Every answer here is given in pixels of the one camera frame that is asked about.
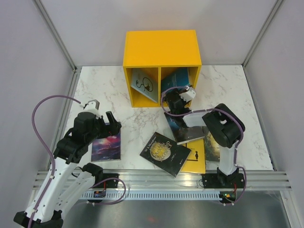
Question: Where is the dark Wuthering Heights book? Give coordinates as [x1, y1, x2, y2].
[164, 113, 205, 145]

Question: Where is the blue 20000 Leagues book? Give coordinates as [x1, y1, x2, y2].
[161, 67, 191, 93]

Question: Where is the light blue cat book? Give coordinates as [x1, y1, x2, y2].
[131, 68, 158, 103]

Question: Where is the black Moon and Sixpence book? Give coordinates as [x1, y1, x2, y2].
[140, 132, 191, 177]

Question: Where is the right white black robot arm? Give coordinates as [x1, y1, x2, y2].
[160, 86, 246, 188]

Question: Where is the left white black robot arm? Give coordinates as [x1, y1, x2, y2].
[13, 112, 122, 228]

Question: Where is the yellow wooden two-slot shelf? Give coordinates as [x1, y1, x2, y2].
[123, 30, 202, 108]

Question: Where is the green Alice Wonderland book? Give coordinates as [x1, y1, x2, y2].
[203, 127, 220, 162]

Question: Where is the yellow notebook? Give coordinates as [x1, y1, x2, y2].
[181, 139, 206, 174]

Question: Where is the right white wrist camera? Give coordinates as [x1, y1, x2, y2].
[179, 86, 196, 103]

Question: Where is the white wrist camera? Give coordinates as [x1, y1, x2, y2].
[179, 86, 196, 103]
[80, 99, 101, 119]

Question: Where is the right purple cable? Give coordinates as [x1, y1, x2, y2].
[161, 86, 247, 205]

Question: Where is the purple cable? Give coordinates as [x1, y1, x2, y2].
[161, 86, 247, 205]
[28, 95, 83, 226]

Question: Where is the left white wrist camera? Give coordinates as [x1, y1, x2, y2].
[80, 99, 101, 119]

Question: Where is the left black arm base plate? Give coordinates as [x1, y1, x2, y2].
[95, 173, 119, 190]

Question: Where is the aluminium front rail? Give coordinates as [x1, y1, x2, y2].
[33, 169, 292, 190]

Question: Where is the white slotted cable duct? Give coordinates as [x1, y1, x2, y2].
[80, 190, 222, 200]

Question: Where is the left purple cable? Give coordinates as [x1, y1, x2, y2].
[28, 95, 83, 226]

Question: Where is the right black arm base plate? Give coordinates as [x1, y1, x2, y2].
[202, 173, 245, 189]

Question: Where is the left aluminium frame post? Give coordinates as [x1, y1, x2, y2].
[33, 0, 77, 72]

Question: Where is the aluminium frame post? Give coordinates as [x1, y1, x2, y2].
[241, 0, 285, 68]
[33, 0, 77, 72]

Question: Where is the right aluminium frame post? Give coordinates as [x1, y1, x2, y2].
[241, 0, 285, 68]

